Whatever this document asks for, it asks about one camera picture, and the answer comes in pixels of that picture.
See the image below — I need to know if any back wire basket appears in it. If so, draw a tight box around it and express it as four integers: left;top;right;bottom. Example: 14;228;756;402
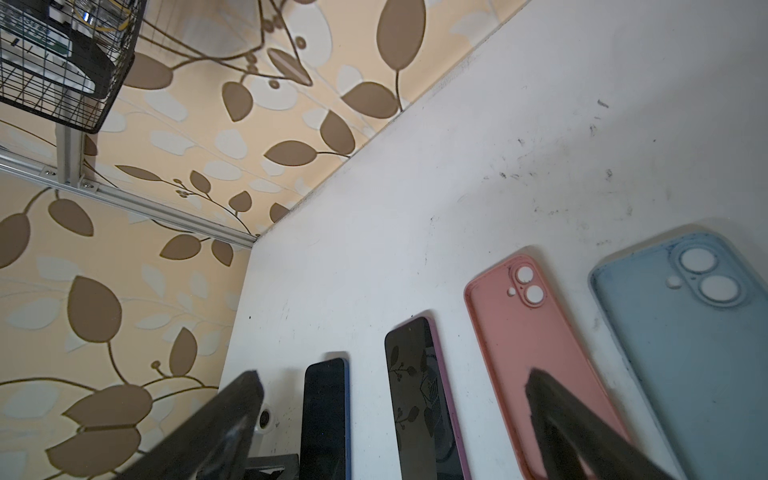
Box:
1;1;146;134

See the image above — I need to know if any aluminium cage frame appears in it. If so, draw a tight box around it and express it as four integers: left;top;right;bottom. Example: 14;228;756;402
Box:
1;125;257;248

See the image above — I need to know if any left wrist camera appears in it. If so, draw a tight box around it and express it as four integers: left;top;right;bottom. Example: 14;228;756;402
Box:
254;406;277;435

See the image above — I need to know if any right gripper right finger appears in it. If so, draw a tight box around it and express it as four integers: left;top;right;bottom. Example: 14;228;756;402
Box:
525;368;670;479

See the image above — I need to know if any black white tool in basket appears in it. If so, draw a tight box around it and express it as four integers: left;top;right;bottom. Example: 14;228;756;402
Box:
1;1;115;100

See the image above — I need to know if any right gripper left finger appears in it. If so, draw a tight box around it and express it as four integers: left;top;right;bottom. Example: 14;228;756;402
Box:
117;370;264;479

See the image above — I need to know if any black phone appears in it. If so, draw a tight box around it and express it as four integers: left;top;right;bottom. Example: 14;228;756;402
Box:
299;358;351;480

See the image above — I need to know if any light blue phone case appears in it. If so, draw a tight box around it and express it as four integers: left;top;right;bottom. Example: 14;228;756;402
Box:
589;231;767;479

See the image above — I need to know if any pink phone case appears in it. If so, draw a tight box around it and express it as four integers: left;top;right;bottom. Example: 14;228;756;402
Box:
464;253;629;479

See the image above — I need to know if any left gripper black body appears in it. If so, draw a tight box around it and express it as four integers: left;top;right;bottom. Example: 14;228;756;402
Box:
243;454;299;480

